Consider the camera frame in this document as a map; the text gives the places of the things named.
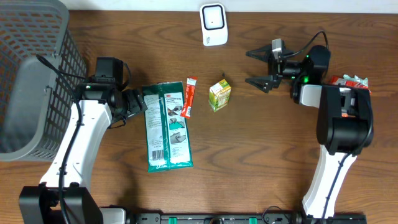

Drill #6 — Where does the grey plastic basket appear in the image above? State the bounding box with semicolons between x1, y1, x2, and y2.
1;0;88;161

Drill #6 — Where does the mint green wipes pack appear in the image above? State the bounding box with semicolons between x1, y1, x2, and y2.
343;74;369;87

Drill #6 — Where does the green tea drink carton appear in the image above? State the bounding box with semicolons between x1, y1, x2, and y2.
209;79;231;112

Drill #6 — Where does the green 3M gloves pack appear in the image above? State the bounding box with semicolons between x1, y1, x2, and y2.
142;82;193;172

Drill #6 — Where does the red snack bag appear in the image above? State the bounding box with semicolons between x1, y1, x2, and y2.
329;76;369;90

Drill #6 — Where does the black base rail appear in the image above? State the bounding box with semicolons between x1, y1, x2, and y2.
130;211;367;224

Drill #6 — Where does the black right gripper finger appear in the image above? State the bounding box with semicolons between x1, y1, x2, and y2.
245;75;274;93
246;44;273;62

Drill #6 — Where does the white barcode scanner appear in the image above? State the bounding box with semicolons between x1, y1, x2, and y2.
199;3;228;47

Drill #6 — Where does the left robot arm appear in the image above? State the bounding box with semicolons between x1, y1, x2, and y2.
19;83;147;223

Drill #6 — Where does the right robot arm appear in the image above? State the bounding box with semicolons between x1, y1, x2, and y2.
245;39;374;223

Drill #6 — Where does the red Nestle sachet stick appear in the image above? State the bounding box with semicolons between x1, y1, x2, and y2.
180;77;197;119

